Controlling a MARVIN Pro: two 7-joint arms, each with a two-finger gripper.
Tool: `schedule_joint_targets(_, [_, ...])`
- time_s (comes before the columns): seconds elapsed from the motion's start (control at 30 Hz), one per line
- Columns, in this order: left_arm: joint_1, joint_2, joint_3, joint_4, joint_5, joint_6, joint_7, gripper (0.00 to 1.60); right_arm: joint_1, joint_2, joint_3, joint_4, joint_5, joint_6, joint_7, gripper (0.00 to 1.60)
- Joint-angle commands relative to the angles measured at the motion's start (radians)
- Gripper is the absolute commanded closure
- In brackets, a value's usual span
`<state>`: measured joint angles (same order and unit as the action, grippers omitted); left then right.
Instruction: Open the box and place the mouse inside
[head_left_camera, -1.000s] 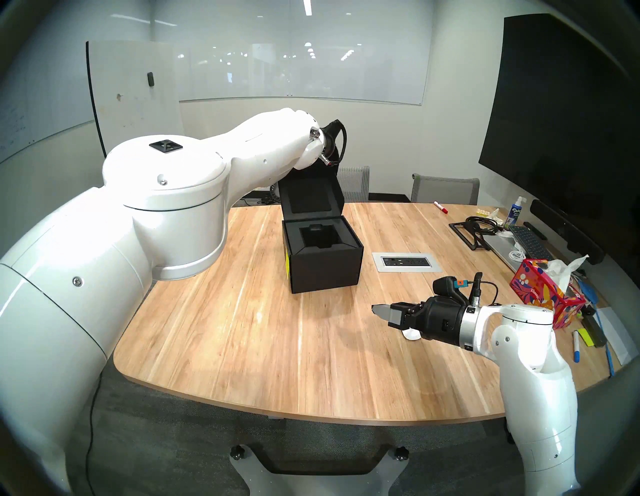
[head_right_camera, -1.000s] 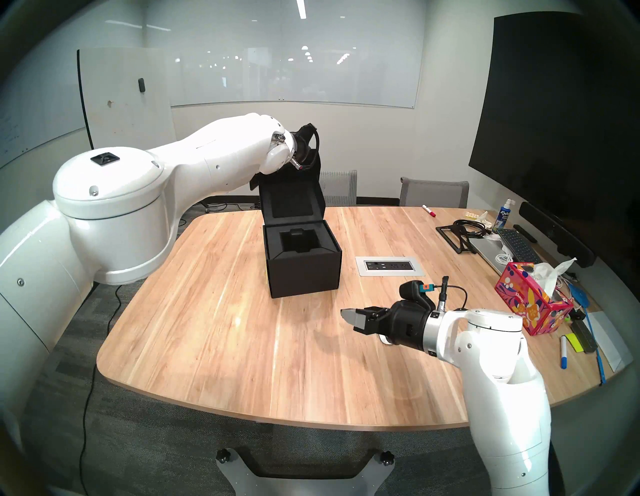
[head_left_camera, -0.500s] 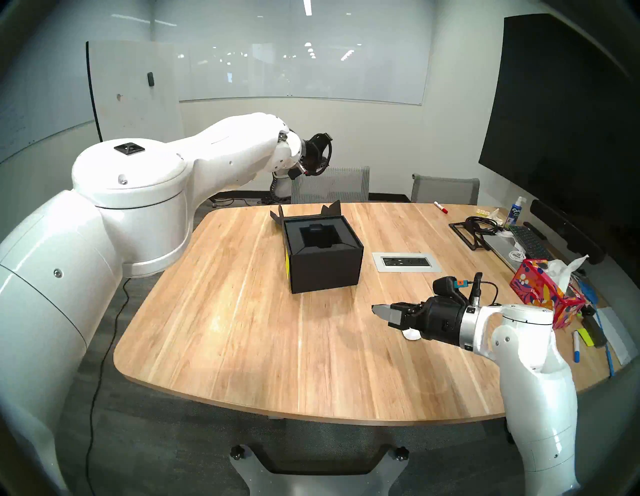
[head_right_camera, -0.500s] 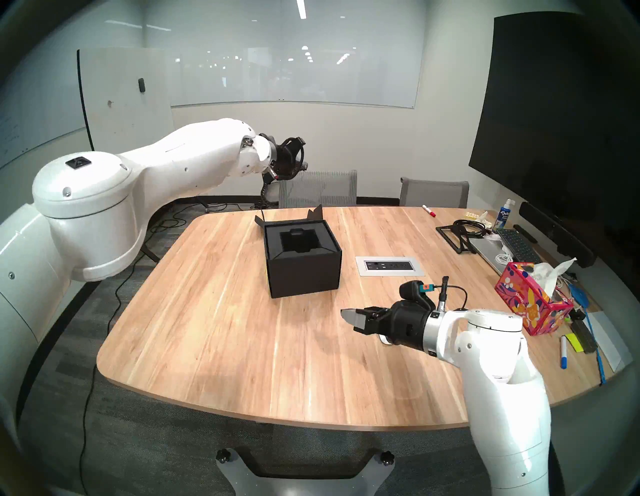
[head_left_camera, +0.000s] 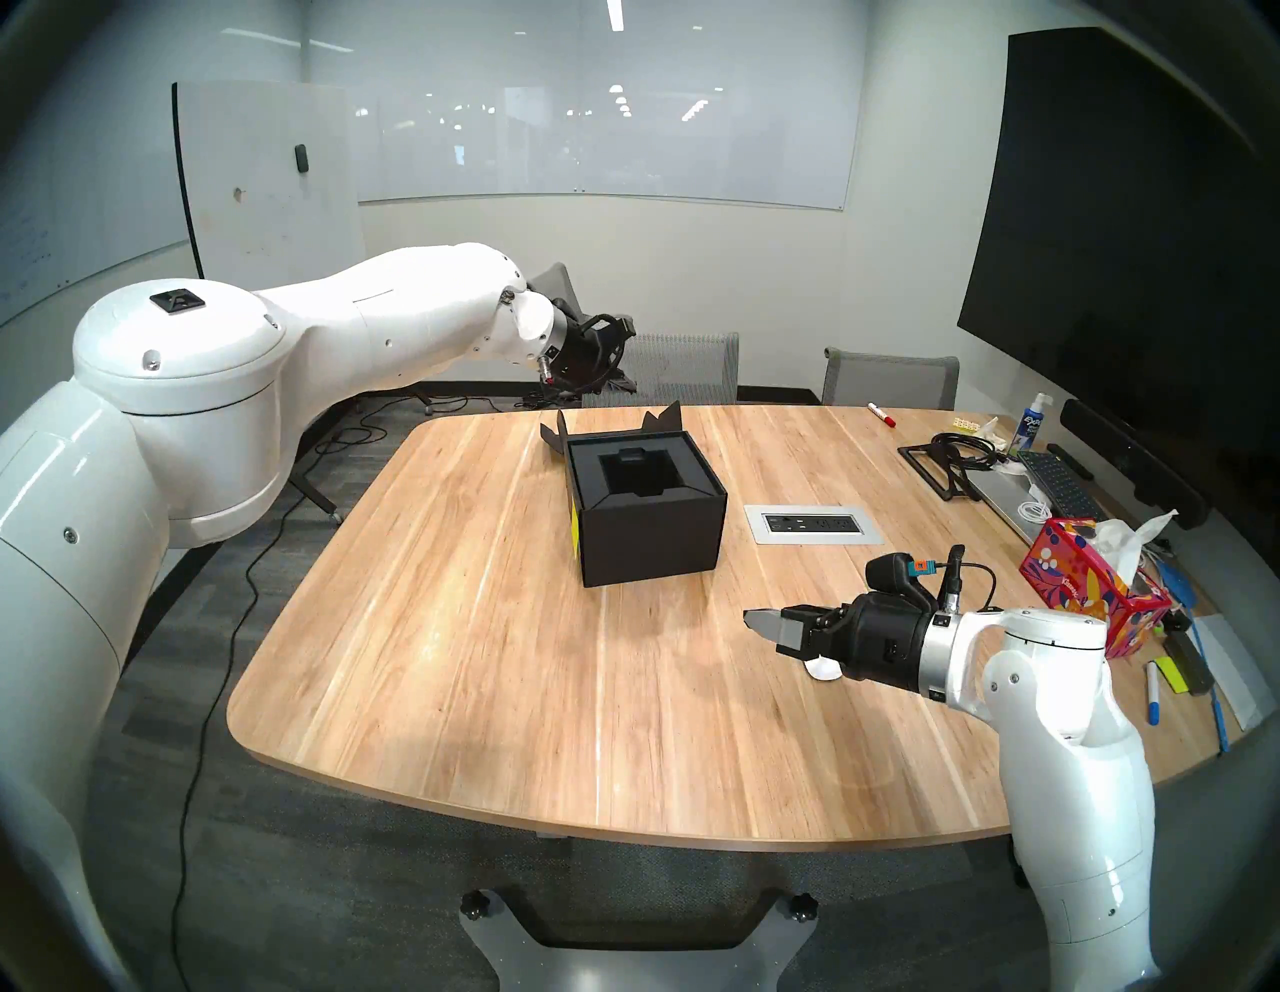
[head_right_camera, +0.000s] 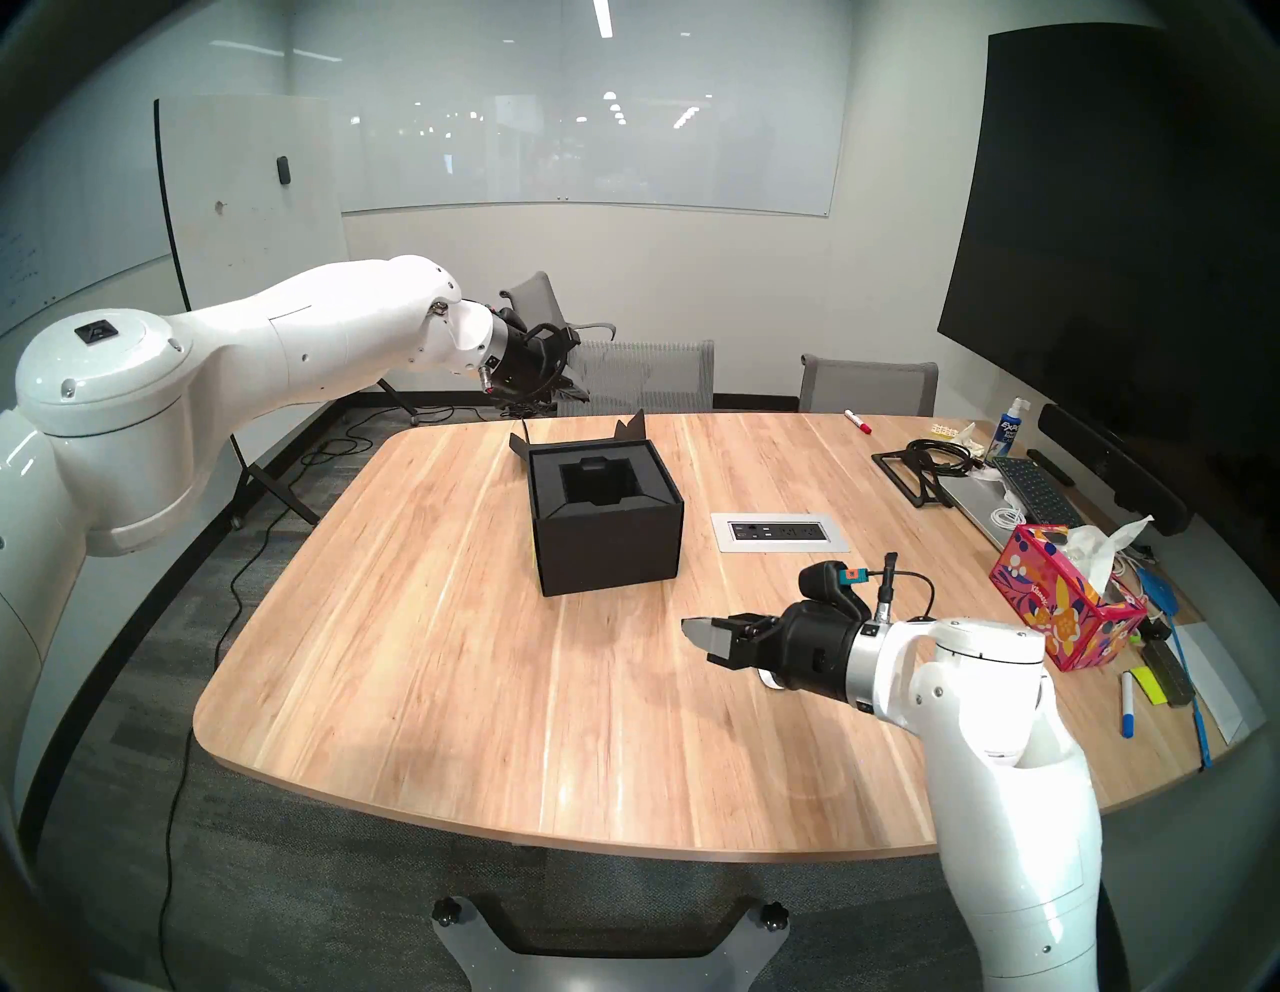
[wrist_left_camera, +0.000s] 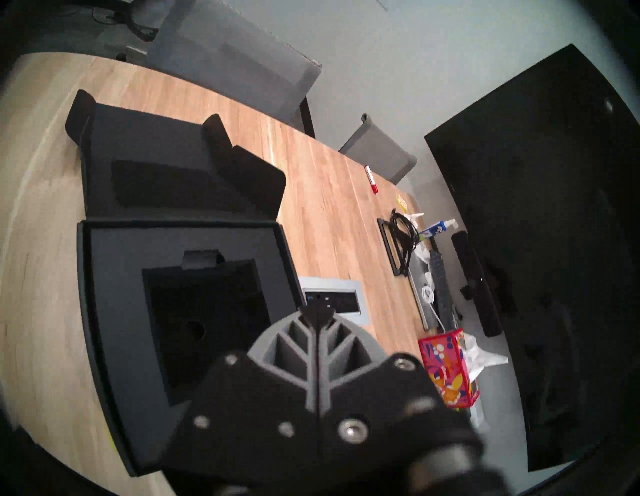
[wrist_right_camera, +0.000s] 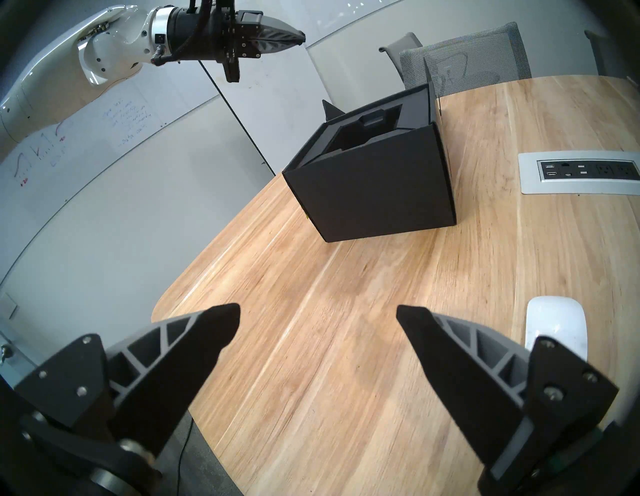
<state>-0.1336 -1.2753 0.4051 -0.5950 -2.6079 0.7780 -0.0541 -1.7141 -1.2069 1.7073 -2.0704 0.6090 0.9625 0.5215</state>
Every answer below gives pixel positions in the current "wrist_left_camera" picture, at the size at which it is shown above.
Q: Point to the whiteboard cleaner spray bottle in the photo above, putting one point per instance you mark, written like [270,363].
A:
[435,230]

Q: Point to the silver laptop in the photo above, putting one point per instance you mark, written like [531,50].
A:
[420,295]

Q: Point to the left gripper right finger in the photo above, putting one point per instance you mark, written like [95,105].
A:
[380,400]

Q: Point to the red floral tissue box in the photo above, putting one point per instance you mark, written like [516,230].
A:
[447,365]

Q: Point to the gray mesh office chair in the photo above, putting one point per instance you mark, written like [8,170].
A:
[230,55]

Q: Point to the gray plain-back office chair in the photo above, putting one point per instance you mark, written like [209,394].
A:
[380,150]

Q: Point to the large black wall screen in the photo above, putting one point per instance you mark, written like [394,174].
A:
[550,250]

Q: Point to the white tissue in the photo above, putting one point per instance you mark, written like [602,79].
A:
[480,357]

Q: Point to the black cardboard box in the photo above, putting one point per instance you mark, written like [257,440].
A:
[115,300]

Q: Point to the black video conference bar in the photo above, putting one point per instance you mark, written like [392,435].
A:
[477,285]

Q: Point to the red capped marker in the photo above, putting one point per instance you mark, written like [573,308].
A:
[371,179]

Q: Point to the black laptop stand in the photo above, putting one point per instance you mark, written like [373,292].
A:
[387,250]

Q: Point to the silver table power panel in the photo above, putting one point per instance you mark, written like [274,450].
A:
[335,287]

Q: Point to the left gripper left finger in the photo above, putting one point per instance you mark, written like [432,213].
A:
[250,425]

